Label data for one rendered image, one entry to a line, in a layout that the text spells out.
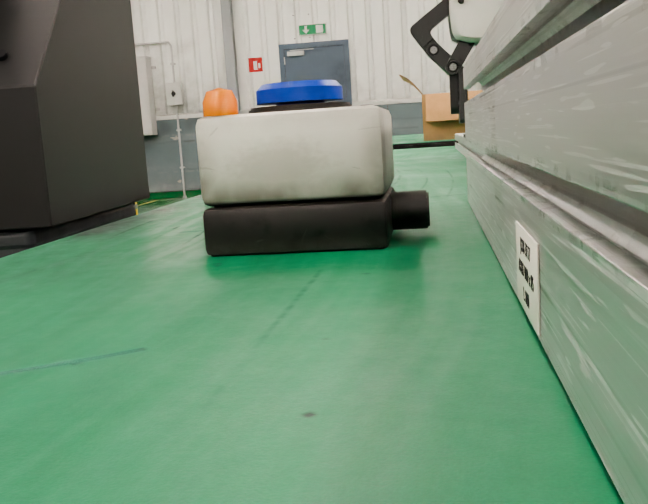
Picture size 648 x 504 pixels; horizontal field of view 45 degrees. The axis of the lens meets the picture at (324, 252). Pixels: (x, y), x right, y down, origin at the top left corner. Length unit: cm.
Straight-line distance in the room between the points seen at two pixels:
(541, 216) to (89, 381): 10
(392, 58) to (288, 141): 1115
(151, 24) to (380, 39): 333
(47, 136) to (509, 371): 43
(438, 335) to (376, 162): 15
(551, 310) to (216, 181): 21
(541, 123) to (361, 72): 1132
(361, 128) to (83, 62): 34
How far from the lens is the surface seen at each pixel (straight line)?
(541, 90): 16
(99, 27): 67
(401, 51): 1148
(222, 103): 34
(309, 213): 33
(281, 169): 33
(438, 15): 68
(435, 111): 260
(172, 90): 1185
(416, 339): 19
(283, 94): 35
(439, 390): 15
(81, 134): 61
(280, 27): 1171
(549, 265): 16
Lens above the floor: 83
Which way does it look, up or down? 9 degrees down
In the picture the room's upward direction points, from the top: 4 degrees counter-clockwise
